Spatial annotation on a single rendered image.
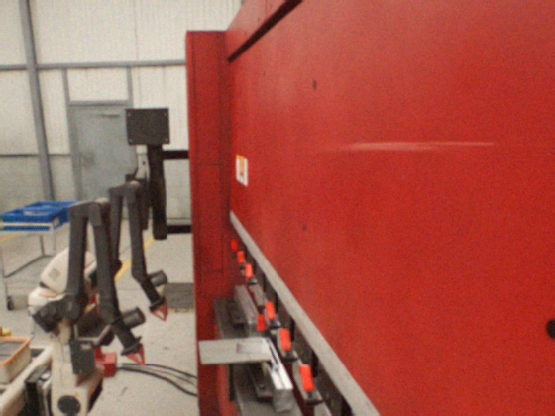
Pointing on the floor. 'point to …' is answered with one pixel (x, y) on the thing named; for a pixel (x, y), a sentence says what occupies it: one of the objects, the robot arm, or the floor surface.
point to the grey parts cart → (30, 272)
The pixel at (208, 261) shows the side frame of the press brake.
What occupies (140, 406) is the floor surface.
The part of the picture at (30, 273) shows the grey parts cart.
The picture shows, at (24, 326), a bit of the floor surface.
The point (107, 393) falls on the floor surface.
